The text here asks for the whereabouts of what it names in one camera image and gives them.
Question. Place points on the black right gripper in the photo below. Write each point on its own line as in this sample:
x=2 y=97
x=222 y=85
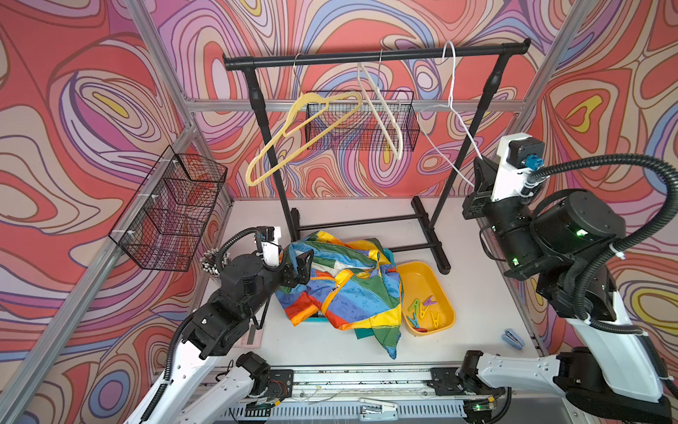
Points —
x=485 y=178

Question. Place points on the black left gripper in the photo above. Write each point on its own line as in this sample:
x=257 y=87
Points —
x=292 y=280

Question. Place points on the multicolour patchwork jacket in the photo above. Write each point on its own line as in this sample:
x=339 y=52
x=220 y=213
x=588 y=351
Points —
x=354 y=284

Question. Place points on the green clothespin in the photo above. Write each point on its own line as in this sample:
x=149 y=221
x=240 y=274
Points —
x=415 y=306

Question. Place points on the blue clothespin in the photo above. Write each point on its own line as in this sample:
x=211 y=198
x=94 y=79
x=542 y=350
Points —
x=414 y=322

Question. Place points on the silver hook hanger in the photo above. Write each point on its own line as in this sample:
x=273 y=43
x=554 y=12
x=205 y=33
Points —
x=381 y=111

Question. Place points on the teal green jacket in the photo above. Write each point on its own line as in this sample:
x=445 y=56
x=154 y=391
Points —
x=364 y=333

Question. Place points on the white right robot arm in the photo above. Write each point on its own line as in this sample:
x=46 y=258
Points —
x=567 y=241

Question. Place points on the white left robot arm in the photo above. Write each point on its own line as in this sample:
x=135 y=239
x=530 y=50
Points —
x=251 y=268

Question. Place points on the teal plastic basket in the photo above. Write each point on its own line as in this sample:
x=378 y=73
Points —
x=318 y=318

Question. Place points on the black clothes rack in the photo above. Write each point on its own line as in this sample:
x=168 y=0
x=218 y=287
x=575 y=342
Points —
x=503 y=52

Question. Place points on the pink calculator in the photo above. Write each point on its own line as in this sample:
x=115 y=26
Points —
x=252 y=339

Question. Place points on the cup of pencils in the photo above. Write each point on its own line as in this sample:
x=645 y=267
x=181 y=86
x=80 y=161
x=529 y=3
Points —
x=212 y=262

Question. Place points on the yellow plastic tray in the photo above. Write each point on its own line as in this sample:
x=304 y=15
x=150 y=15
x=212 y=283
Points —
x=426 y=308

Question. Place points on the small blue stapler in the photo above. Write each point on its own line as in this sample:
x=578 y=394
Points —
x=512 y=339

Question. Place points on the small black wire basket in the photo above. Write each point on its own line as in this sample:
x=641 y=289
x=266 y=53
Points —
x=360 y=131

